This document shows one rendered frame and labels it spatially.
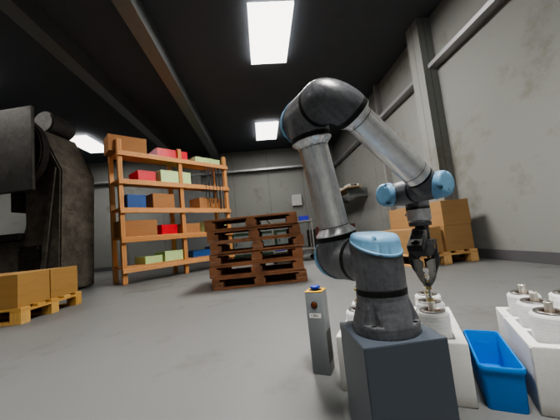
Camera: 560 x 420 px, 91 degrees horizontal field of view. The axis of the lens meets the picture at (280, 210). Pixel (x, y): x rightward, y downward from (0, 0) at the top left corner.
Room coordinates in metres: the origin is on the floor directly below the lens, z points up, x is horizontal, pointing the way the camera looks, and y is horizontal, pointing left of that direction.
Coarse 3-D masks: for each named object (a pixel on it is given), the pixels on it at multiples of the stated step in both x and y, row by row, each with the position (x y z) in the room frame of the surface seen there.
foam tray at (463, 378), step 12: (456, 324) 0.99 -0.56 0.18; (336, 336) 1.00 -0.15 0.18; (456, 336) 0.89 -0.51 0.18; (456, 348) 0.84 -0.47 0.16; (468, 348) 0.83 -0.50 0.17; (456, 360) 0.85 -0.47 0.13; (468, 360) 0.83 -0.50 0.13; (456, 372) 0.85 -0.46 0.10; (468, 372) 0.84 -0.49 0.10; (456, 384) 0.85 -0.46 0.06; (468, 384) 0.84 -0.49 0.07; (468, 396) 0.84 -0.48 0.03
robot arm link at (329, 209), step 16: (288, 112) 0.74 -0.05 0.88; (304, 112) 0.68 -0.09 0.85; (288, 128) 0.76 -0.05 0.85; (304, 128) 0.72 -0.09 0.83; (320, 128) 0.72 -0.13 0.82; (304, 144) 0.74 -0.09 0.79; (320, 144) 0.74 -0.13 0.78; (304, 160) 0.76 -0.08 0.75; (320, 160) 0.74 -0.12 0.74; (320, 176) 0.74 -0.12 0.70; (336, 176) 0.77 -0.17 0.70; (320, 192) 0.75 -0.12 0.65; (336, 192) 0.75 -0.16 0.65; (320, 208) 0.76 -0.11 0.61; (336, 208) 0.75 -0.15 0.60; (320, 224) 0.78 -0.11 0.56; (336, 224) 0.75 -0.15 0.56; (320, 240) 0.77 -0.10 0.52; (336, 240) 0.74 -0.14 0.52; (320, 256) 0.80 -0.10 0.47; (336, 256) 0.73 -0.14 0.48; (336, 272) 0.75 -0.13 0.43
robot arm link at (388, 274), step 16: (352, 240) 0.67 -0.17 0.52; (368, 240) 0.63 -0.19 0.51; (384, 240) 0.62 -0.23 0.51; (352, 256) 0.67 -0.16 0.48; (368, 256) 0.63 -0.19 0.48; (384, 256) 0.62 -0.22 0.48; (400, 256) 0.63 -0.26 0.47; (352, 272) 0.69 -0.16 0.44; (368, 272) 0.63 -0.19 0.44; (384, 272) 0.62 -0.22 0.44; (400, 272) 0.63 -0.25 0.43; (368, 288) 0.64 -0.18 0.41; (384, 288) 0.62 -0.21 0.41; (400, 288) 0.63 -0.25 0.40
